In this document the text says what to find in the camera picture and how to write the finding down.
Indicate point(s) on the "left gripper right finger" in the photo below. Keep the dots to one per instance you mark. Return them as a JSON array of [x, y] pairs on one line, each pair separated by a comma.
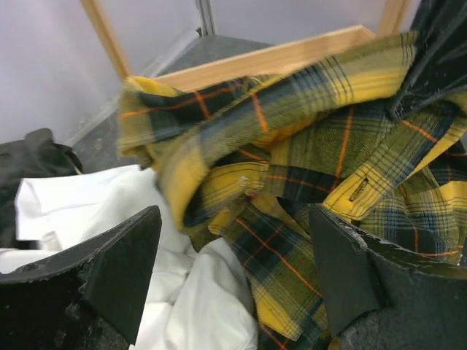
[[380, 296]]

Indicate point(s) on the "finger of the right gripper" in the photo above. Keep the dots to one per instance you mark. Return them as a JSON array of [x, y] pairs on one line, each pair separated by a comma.
[[439, 67]]

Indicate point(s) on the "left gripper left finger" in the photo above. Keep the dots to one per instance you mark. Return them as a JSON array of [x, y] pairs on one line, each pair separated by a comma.
[[90, 296]]

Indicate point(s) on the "yellow plaid shirt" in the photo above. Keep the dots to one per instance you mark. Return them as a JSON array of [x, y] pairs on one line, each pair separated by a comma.
[[245, 160]]

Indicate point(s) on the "white shirt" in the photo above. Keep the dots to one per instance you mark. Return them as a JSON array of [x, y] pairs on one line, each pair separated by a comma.
[[196, 299]]

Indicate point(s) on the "black flower-pattern garment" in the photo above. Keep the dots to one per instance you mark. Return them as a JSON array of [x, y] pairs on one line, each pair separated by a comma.
[[35, 156]]

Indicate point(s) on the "wooden clothes rack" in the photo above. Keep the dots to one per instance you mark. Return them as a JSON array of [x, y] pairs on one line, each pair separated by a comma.
[[287, 57]]

